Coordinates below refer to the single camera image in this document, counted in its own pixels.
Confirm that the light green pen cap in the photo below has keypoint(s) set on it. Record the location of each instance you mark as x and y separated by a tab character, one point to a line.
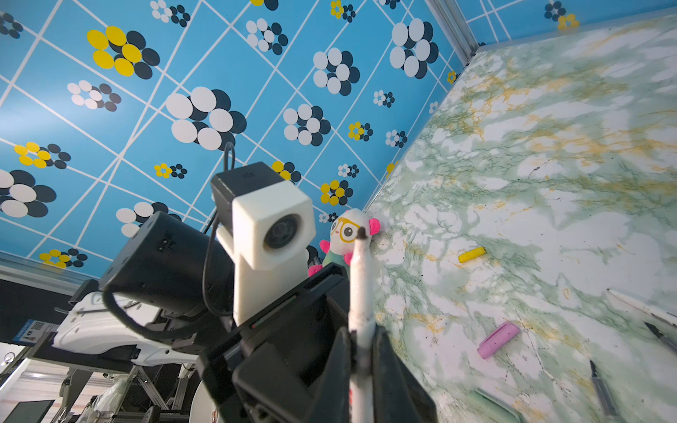
493	408

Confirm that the plush toy pink green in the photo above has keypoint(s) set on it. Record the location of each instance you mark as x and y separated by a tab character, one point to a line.
339	249

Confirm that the pink pen cap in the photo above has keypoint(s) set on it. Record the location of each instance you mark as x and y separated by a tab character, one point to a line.
501	336

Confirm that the yellow pen cap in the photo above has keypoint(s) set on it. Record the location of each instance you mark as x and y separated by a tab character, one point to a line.
471	255

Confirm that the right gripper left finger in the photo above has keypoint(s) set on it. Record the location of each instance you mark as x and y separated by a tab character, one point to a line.
331	401

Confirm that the white pen yellow end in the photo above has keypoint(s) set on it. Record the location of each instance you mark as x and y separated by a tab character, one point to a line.
665	316

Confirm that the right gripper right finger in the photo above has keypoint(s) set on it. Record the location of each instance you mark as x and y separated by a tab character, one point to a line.
398	396

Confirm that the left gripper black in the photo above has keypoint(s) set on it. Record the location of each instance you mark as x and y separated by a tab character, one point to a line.
268	369

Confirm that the pink pen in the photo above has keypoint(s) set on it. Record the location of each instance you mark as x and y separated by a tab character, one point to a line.
663	339

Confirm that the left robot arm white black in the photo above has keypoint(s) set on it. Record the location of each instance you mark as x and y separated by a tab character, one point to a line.
169	294

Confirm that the left aluminium corner post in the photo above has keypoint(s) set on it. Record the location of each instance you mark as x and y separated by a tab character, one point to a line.
451	20

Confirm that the light green pen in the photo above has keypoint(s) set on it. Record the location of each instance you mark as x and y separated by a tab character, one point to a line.
606	401

